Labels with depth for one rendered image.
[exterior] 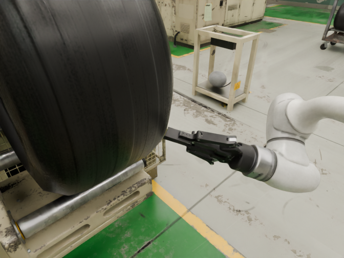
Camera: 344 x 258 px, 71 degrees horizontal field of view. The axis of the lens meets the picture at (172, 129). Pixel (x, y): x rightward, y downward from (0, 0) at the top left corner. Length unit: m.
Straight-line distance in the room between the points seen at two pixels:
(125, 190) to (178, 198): 1.12
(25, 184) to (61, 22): 0.65
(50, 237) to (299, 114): 0.68
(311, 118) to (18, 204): 0.85
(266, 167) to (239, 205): 1.19
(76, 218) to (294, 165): 0.57
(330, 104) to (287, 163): 0.17
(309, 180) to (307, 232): 1.14
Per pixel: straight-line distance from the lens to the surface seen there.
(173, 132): 0.60
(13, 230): 0.62
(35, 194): 0.88
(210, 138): 0.59
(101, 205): 0.70
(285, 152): 0.71
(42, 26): 0.38
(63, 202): 0.66
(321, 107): 0.68
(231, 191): 1.91
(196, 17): 4.90
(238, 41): 2.58
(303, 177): 0.72
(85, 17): 0.40
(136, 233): 1.67
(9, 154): 0.87
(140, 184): 0.73
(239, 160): 0.64
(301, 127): 0.73
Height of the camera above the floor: 1.39
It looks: 34 degrees down
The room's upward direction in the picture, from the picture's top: straight up
